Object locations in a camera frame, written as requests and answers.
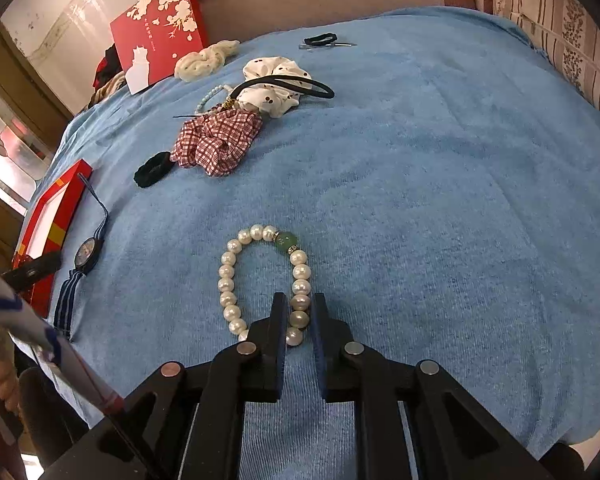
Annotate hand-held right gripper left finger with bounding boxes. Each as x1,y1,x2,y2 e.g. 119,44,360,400
42,291,290,480

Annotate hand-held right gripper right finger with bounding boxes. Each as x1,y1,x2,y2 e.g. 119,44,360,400
312,292,556,480

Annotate pearl bracelet with green bead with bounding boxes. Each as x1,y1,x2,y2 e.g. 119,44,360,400
218,224,311,347

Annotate wristwatch with striped strap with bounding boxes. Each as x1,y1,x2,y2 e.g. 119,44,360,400
53,172,110,341

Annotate red box tray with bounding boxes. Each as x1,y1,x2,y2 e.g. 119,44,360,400
11,158,94,318

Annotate red checked scrunchie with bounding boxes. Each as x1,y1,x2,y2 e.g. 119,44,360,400
170,107,263,177

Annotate black scrunchie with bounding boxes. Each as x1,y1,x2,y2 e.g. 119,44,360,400
133,152,177,190

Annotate white polka dot scrunchie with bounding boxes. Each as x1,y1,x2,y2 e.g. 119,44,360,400
237,57,313,120

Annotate thin black hair tie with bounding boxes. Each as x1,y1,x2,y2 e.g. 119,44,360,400
230,75,336,106

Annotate pale bead bracelet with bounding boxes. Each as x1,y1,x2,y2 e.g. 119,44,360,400
194,84,233,116

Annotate person's left hand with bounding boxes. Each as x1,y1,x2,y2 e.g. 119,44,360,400
0,346,24,415

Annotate blue towel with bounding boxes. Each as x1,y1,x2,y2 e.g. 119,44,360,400
45,6,600,480

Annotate wooden glazed door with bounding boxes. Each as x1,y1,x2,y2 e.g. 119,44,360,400
0,25,76,261

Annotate cream scrunchie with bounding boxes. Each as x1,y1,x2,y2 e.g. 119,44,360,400
174,40,241,82

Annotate metal hair clip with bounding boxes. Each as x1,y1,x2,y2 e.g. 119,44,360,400
298,41,358,51

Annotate red box lid with flowers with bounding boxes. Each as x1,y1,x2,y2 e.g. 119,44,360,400
109,0,210,96

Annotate red and black clothes pile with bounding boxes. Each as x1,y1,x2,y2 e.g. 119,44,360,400
92,43,120,89

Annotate pink sofa backrest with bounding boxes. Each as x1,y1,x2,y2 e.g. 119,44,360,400
195,0,478,45

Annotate striped floral cushion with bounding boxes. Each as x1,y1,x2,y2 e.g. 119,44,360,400
485,0,600,117

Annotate white taped cable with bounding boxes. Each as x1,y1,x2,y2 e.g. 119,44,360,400
0,260,167,480

